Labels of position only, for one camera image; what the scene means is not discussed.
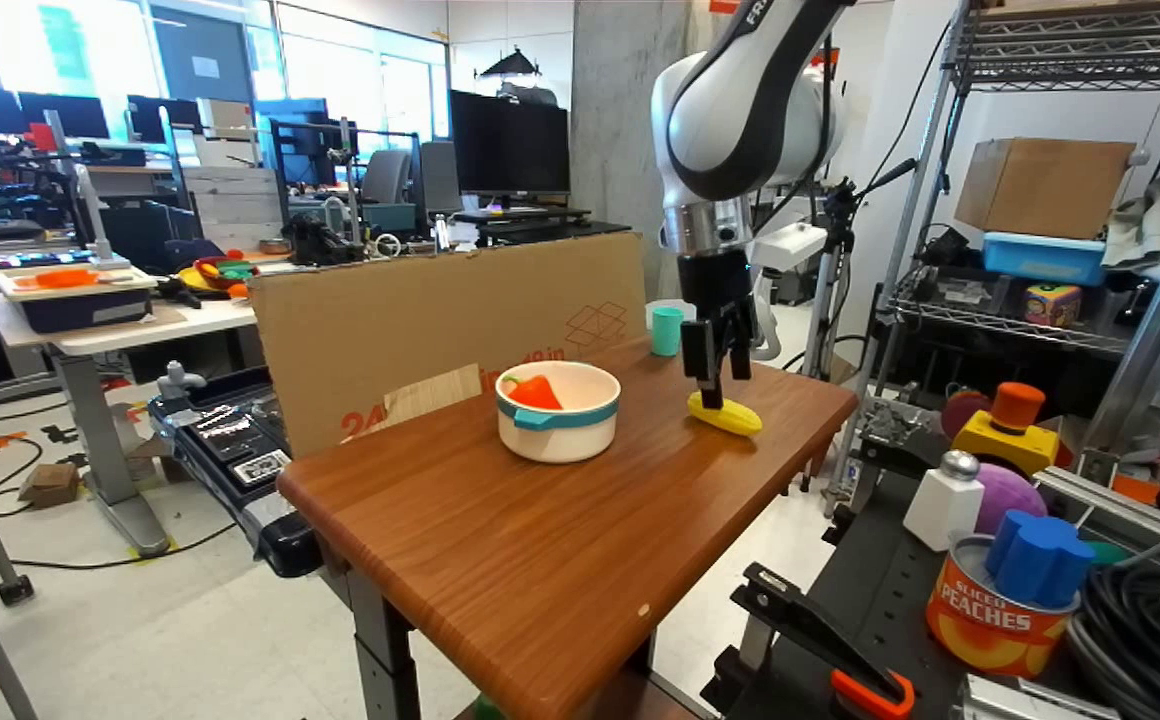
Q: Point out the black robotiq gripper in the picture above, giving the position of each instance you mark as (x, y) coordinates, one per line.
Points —
(716, 287)

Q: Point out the yellow plastic banana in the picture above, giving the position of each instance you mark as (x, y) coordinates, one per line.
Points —
(738, 420)

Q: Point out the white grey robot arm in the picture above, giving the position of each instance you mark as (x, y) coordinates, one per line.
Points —
(741, 107)

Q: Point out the teal plastic cup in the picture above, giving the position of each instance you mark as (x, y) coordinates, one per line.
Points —
(665, 329)

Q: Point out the orange toy carrot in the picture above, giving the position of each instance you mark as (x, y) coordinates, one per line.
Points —
(539, 394)

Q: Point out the white plastic bottle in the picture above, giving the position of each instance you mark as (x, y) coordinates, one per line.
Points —
(940, 504)

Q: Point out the black perforated base board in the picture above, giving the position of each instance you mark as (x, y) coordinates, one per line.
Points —
(875, 585)

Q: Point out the yellow square block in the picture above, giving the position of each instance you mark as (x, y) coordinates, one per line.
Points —
(1007, 442)

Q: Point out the orange round knob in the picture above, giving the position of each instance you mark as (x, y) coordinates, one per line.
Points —
(1018, 406)

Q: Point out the black computer monitor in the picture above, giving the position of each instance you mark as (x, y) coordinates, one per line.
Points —
(507, 145)

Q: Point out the purple ball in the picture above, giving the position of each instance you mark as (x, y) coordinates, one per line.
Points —
(1011, 495)

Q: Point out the small colourful box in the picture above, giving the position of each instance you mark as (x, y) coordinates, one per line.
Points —
(1054, 307)

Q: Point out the blue plastic bin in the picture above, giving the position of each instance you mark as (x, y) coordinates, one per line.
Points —
(1044, 258)

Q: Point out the brown cardboard panel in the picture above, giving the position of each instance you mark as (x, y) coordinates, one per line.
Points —
(394, 334)

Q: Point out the large cardboard box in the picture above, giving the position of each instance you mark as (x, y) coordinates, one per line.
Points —
(1042, 186)

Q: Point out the blue plastic gear block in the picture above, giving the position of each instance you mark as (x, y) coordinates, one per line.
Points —
(1039, 558)

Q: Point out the peaches tin can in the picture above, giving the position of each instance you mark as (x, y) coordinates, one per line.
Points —
(985, 626)

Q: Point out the metal shelf rack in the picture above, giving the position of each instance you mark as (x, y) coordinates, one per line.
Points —
(1074, 54)

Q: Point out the colourful toy pile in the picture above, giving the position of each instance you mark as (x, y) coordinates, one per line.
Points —
(212, 278)

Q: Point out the white desk with grey legs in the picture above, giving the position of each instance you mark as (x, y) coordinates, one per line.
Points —
(101, 400)

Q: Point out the dark box with white tray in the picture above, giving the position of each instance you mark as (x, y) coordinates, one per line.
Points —
(65, 307)

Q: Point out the flat orange object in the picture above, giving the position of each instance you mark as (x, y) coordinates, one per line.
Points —
(65, 278)

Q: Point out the small brown floor box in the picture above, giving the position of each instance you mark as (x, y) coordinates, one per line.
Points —
(49, 481)

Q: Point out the camera on black stand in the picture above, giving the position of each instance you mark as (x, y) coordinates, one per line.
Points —
(841, 220)

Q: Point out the long silver frame bar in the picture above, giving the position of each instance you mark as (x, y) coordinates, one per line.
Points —
(1155, 315)

